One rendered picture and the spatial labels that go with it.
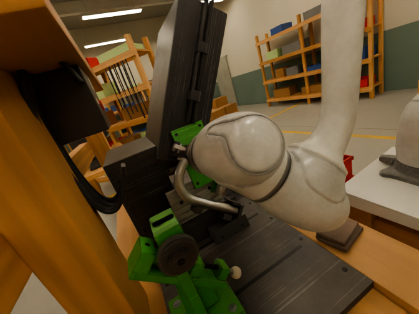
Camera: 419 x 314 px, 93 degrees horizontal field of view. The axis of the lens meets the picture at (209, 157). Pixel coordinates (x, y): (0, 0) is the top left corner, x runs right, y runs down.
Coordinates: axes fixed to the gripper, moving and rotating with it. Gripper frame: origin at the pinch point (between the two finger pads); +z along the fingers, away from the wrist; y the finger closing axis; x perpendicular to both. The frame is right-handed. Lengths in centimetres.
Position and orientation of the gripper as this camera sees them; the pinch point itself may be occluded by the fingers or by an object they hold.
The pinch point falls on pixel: (186, 157)
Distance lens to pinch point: 62.6
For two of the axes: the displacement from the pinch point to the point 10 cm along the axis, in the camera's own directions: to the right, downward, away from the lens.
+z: -3.1, 0.3, 9.5
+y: -8.9, -3.6, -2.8
